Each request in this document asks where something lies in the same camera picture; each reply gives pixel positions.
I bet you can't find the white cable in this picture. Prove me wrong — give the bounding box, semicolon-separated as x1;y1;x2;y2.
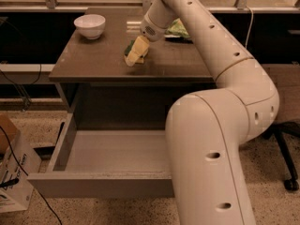
244;6;254;50

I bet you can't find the green chip bag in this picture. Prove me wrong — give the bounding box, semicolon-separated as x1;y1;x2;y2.
164;19;192;43

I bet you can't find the brown cabinet with glossy top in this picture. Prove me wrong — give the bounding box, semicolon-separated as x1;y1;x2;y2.
50;8;216;130

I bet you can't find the green and yellow sponge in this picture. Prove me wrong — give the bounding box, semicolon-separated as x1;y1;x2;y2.
124;40;144;64

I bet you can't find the grey office chair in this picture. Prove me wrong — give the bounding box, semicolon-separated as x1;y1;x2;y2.
262;122;300;192

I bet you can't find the black cable on floor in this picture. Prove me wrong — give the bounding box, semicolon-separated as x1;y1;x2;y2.
0;125;64;225

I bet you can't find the white ceramic bowl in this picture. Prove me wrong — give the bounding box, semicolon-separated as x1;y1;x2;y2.
74;14;106;39

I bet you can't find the black flat object on floor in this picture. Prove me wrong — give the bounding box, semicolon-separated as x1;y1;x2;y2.
34;122;65;160

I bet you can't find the open grey top drawer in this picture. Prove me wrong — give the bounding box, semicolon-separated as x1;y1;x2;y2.
27;92;176;199

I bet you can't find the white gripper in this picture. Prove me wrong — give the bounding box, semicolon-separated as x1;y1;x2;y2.
125;14;167;67

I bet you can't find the cardboard box with print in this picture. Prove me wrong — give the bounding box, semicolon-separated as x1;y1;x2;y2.
0;114;41;213

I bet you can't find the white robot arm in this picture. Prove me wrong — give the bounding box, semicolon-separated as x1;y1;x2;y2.
126;0;279;225

